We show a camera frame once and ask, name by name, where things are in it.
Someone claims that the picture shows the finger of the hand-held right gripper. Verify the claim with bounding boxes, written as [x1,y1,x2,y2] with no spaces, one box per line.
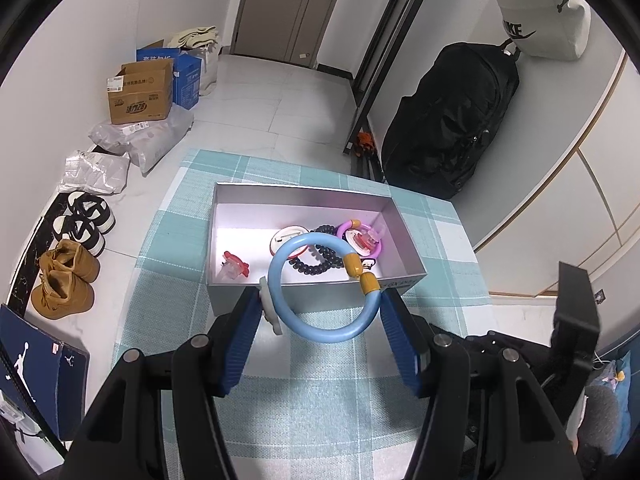
[462,330,557,386]

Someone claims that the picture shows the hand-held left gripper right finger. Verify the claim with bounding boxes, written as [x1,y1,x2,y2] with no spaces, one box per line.
[380,290,583,480]

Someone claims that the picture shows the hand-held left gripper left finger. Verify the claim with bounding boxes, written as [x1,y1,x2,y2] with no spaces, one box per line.
[70,287,263,480]

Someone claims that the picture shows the white plastic piece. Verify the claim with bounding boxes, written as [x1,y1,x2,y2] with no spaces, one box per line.
[258,276,284,336]

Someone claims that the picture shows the grey cardboard box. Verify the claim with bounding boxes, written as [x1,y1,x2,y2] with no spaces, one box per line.
[206,182,428,317]

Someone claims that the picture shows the blue ring bracelet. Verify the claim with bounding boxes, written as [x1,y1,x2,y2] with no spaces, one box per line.
[267,232,383,345]

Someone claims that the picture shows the red clear pacifier charm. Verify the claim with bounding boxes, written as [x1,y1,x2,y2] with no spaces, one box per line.
[220,250,249,281]
[350,225,386,253]

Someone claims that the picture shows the pink ring bracelet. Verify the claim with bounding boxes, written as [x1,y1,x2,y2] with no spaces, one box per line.
[336,218,385,260]

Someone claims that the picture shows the round white pin badge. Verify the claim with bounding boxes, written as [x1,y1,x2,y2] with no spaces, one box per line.
[270,227,307,257]

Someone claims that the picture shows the person's right forearm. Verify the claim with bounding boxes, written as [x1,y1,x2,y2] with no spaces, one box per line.
[572,384,632,461]

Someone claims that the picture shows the blue cloth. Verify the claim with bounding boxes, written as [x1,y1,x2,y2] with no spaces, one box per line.
[597,347,633,413]

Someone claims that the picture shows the teal checked tablecloth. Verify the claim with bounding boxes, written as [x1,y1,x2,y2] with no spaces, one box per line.
[111,149,491,480]

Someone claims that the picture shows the white wardrobe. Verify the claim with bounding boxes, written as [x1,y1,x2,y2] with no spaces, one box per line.
[472,50,640,296]

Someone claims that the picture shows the tan boot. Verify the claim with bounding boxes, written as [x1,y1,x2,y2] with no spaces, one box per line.
[39,239,101,283]
[31,270,96,320]

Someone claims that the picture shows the dark blue shoe box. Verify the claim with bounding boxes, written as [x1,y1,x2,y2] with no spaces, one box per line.
[0,304,91,442]

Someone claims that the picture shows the black and white sneaker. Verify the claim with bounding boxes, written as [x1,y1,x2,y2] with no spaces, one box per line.
[54,215,107,257]
[66,191,117,235]

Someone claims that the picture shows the large grey plastic bag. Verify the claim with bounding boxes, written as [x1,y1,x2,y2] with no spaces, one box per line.
[89,105,195,177]

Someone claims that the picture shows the black backpack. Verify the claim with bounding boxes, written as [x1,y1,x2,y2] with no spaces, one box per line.
[381,42,521,200]

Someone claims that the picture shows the small grey plastic bag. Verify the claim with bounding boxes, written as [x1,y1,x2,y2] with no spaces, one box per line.
[59,150,131,196]

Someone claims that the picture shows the white power strip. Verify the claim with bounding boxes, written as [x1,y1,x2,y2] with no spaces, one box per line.
[0,394,41,442]

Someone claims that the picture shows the brown cardboard box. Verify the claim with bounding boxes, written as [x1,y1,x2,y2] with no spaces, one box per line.
[106,58,175,126]

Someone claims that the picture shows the blue cardboard box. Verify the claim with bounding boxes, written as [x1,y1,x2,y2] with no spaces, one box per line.
[136,39,203,111]

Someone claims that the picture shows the black tripod stand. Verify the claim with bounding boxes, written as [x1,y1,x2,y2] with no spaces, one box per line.
[342,0,448,181]

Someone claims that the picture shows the white sports bag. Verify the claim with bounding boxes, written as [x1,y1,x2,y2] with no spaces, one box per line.
[486,0,592,62]

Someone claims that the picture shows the cream cloth bag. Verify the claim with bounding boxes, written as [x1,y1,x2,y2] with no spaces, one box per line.
[165,25,222,97]

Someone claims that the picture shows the beige door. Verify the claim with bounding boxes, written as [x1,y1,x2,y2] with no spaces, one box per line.
[230,0,351,68]

